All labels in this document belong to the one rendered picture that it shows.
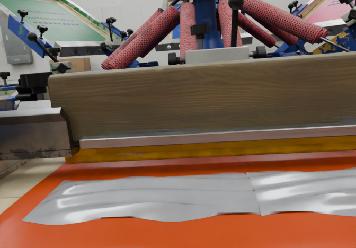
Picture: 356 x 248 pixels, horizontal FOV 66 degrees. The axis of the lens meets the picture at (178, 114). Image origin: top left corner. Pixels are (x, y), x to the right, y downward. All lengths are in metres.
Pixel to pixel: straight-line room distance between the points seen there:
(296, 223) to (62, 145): 0.22
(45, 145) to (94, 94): 0.07
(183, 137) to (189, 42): 0.53
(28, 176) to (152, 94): 0.16
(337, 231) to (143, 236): 0.12
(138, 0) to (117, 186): 4.37
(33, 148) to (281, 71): 0.26
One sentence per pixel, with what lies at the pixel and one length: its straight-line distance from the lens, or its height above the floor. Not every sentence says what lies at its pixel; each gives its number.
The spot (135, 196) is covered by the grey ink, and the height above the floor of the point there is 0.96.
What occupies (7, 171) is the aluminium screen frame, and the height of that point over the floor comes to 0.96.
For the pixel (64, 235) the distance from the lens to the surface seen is 0.22.
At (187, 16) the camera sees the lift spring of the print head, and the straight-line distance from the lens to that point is 0.89.
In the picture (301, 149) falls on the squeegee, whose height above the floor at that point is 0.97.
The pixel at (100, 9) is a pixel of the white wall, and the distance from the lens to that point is 4.71.
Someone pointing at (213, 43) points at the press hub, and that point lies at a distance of 1.07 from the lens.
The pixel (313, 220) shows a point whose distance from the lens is 0.22.
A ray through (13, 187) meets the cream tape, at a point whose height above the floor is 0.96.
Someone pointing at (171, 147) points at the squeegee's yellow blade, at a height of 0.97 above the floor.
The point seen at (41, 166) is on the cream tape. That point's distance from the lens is 0.37.
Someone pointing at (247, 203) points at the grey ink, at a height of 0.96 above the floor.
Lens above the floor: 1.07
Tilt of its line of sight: 12 degrees down
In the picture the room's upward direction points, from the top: 4 degrees counter-clockwise
